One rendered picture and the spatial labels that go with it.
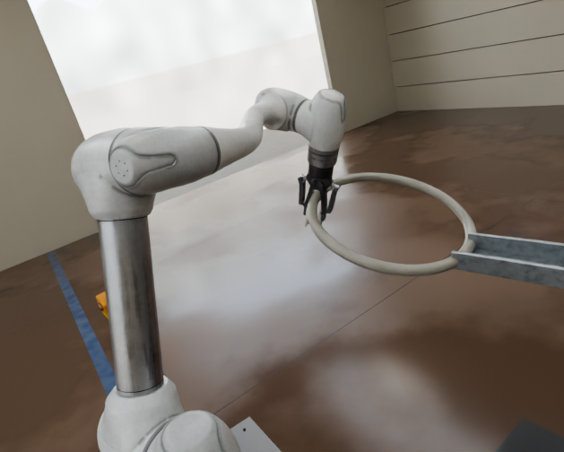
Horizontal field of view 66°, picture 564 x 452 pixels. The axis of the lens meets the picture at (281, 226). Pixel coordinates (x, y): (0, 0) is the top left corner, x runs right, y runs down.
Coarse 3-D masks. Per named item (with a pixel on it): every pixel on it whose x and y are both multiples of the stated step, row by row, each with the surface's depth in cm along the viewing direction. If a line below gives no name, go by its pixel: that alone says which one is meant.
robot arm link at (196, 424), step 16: (176, 416) 86; (192, 416) 84; (208, 416) 84; (160, 432) 84; (176, 432) 81; (192, 432) 81; (208, 432) 80; (224, 432) 83; (160, 448) 80; (176, 448) 78; (192, 448) 78; (208, 448) 79; (224, 448) 80
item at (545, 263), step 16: (480, 240) 117; (496, 240) 114; (512, 240) 111; (528, 240) 109; (464, 256) 110; (480, 256) 107; (496, 256) 113; (512, 256) 112; (528, 256) 110; (544, 256) 108; (560, 256) 105; (480, 272) 109; (496, 272) 106; (512, 272) 103; (528, 272) 100; (544, 272) 98; (560, 272) 96
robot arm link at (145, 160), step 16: (128, 128) 82; (144, 128) 79; (160, 128) 78; (176, 128) 78; (192, 128) 80; (112, 144) 79; (128, 144) 72; (144, 144) 72; (160, 144) 74; (176, 144) 75; (192, 144) 78; (208, 144) 81; (112, 160) 73; (128, 160) 71; (144, 160) 72; (160, 160) 73; (176, 160) 75; (192, 160) 77; (208, 160) 81; (128, 176) 72; (144, 176) 72; (160, 176) 74; (176, 176) 76; (192, 176) 79; (144, 192) 77
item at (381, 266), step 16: (352, 176) 143; (368, 176) 145; (384, 176) 145; (400, 176) 145; (432, 192) 139; (320, 224) 121; (464, 224) 126; (320, 240) 118; (464, 240) 120; (352, 256) 111; (368, 256) 111; (384, 272) 109; (400, 272) 108; (416, 272) 108; (432, 272) 109
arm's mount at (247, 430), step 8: (240, 424) 117; (248, 424) 116; (232, 432) 115; (240, 432) 114; (248, 432) 114; (256, 432) 113; (240, 440) 112; (248, 440) 111; (256, 440) 111; (264, 440) 110; (240, 448) 109; (248, 448) 109; (256, 448) 108; (264, 448) 108; (272, 448) 107
